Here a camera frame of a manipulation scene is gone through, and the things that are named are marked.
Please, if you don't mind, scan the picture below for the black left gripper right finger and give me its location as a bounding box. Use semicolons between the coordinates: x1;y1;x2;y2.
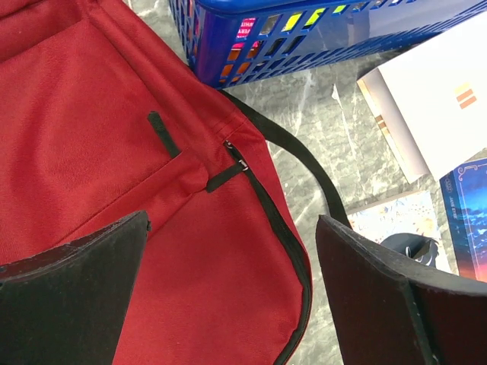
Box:
316;215;486;364

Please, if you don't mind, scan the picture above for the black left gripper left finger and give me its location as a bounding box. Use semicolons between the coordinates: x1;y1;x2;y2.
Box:
1;211;151;364

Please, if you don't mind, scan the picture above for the red backpack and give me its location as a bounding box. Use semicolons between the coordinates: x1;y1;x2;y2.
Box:
0;0;345;365

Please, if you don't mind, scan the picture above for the floral light notebook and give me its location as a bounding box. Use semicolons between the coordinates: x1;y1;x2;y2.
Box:
348;191;452;273

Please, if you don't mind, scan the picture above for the blue Jane Eyre book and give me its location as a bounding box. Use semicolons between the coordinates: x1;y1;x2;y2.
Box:
440;158;487;282

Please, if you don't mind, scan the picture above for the white book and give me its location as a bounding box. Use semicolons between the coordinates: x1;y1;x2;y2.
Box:
357;13;486;183

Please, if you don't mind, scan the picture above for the blue plastic basket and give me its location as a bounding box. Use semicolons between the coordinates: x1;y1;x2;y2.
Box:
169;0;486;89

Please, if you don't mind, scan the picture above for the pink box in basket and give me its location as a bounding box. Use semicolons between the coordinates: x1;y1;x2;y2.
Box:
228;17;262;62

